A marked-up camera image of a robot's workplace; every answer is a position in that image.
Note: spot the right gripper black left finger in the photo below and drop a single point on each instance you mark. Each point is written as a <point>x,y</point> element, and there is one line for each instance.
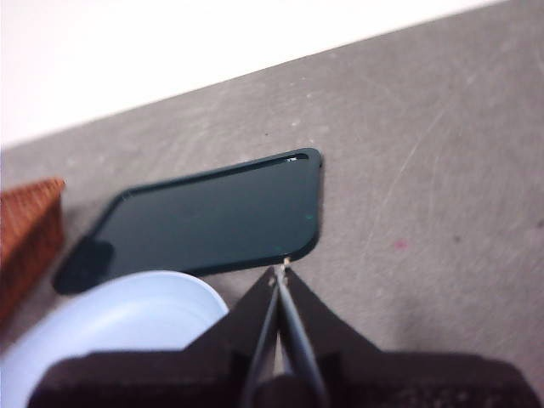
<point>170,378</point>

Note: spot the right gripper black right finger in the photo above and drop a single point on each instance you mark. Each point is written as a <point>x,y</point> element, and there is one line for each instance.
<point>404,382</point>

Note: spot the blue round plate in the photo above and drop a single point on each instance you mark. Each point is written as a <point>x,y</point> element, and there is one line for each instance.
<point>127,314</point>

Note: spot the brown wicker basket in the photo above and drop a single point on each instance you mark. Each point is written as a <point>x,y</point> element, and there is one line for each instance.
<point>30,229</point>

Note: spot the black rectangular tray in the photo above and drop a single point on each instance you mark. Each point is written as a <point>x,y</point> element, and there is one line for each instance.
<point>204,217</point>

